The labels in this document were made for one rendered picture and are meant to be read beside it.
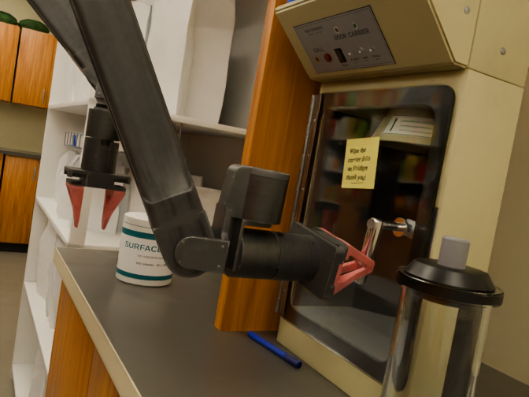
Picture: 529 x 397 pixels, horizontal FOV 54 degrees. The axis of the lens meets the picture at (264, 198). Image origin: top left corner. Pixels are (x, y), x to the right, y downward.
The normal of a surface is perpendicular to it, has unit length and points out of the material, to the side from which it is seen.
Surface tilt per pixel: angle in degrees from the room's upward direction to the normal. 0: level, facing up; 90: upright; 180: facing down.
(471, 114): 90
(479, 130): 90
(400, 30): 135
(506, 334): 90
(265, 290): 90
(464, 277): 54
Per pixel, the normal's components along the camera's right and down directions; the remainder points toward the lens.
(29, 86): 0.48, 0.14
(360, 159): -0.87, -0.11
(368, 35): -0.73, 0.61
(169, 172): 0.29, -0.01
